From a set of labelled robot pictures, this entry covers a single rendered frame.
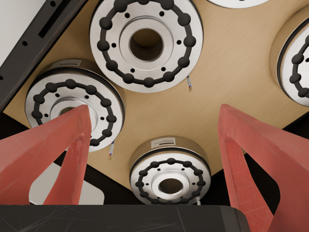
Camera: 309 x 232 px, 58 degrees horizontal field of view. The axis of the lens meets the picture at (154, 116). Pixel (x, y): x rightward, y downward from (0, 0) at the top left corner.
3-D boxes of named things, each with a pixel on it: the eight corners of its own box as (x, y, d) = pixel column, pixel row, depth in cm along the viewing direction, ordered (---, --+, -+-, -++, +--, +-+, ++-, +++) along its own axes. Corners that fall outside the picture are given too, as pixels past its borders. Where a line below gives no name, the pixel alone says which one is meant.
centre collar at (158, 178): (169, 201, 37) (170, 205, 36) (142, 183, 35) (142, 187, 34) (197, 182, 35) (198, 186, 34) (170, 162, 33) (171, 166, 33)
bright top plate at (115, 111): (81, 163, 34) (79, 166, 33) (7, 110, 29) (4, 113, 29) (142, 117, 30) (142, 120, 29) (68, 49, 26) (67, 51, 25)
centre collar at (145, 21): (148, 78, 27) (148, 81, 26) (107, 45, 25) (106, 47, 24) (185, 41, 25) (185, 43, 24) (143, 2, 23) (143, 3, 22)
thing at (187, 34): (150, 107, 29) (150, 111, 29) (68, 45, 25) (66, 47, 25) (225, 37, 25) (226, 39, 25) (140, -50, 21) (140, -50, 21)
